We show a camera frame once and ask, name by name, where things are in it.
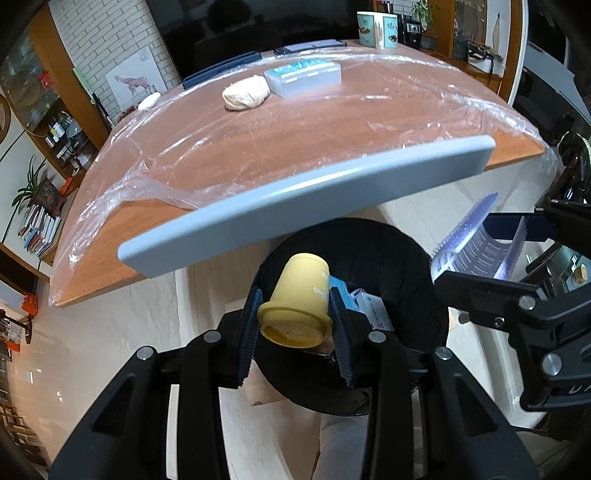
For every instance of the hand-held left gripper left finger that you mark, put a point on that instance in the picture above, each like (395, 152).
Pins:
(247, 337)

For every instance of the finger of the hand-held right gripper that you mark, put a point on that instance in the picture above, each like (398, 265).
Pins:
(480, 290)
(498, 227)

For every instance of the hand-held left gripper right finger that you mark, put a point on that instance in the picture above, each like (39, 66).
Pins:
(344, 337)

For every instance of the lavender plastic hair roller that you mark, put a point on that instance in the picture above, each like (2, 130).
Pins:
(466, 249)

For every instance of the blue face mask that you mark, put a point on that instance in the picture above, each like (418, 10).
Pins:
(353, 297)

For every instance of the white cardboard box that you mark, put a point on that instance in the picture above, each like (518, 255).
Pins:
(376, 311)

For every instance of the yellow plastic cup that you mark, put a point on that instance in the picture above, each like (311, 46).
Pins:
(300, 290)

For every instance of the black trash bin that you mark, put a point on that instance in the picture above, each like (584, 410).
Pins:
(392, 258)

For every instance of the person's light trousers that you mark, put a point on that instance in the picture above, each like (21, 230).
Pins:
(341, 447)

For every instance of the white basket with glasses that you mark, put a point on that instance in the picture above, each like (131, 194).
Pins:
(482, 55)

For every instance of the black coffee machine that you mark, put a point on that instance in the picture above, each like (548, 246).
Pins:
(410, 28)

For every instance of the potted green plant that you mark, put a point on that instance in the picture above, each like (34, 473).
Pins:
(425, 18)

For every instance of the row of books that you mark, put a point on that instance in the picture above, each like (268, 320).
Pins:
(41, 230)

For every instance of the white and teal mug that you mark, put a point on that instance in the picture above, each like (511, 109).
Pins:
(374, 30)

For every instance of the beige crumpled wad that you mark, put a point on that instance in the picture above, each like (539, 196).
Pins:
(244, 94)

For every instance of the black smartphone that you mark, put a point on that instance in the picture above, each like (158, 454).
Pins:
(309, 47)

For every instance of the dark rectangular case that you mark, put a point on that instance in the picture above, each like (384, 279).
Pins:
(217, 69)

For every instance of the white animal painting canvas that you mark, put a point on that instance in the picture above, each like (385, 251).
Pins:
(134, 83)

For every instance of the wooden shelf with bottles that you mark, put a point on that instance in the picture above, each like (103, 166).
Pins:
(51, 106)

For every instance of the black flat-screen television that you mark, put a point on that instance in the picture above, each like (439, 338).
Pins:
(231, 27)

